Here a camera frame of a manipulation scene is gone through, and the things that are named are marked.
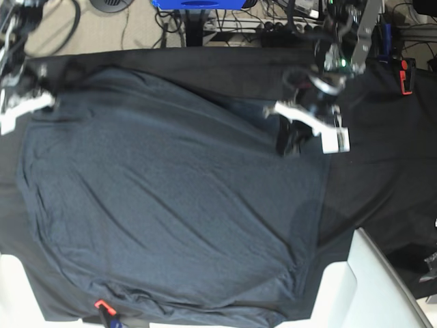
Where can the round grey floor base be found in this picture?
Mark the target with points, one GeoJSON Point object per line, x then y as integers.
{"type": "Point", "coordinates": [111, 6]}

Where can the blue clamp handle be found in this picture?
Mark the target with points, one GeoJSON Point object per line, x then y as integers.
{"type": "Point", "coordinates": [385, 42]}

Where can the black table cloth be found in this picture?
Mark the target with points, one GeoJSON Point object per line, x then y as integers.
{"type": "Point", "coordinates": [385, 184]}

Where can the orange black clamp right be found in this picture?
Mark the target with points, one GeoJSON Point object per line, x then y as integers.
{"type": "Point", "coordinates": [407, 73]}

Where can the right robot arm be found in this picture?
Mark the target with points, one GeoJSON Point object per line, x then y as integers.
{"type": "Point", "coordinates": [18, 20]}

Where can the white foam block right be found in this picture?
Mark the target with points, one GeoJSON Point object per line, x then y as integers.
{"type": "Point", "coordinates": [364, 291]}

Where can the white foam block left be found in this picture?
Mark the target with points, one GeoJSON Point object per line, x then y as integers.
{"type": "Point", "coordinates": [19, 307]}

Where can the dark grey T-shirt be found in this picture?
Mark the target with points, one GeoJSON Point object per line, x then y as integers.
{"type": "Point", "coordinates": [150, 197]}

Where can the orange blue clamp bottom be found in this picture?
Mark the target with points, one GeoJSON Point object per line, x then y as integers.
{"type": "Point", "coordinates": [108, 315]}

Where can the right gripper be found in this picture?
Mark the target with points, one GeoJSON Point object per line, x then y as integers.
{"type": "Point", "coordinates": [17, 79]}

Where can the white foam block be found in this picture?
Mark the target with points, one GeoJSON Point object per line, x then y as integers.
{"type": "Point", "coordinates": [364, 291]}
{"type": "Point", "coordinates": [19, 307]}

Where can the blue plastic box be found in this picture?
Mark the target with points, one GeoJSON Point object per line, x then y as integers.
{"type": "Point", "coordinates": [199, 4]}

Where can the black stand column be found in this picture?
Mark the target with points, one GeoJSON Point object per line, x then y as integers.
{"type": "Point", "coordinates": [194, 21]}

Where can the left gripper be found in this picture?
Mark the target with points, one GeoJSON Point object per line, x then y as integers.
{"type": "Point", "coordinates": [315, 90]}

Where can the white power strip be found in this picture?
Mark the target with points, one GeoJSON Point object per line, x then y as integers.
{"type": "Point", "coordinates": [230, 24]}

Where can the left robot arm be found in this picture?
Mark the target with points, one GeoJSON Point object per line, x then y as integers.
{"type": "Point", "coordinates": [345, 22]}

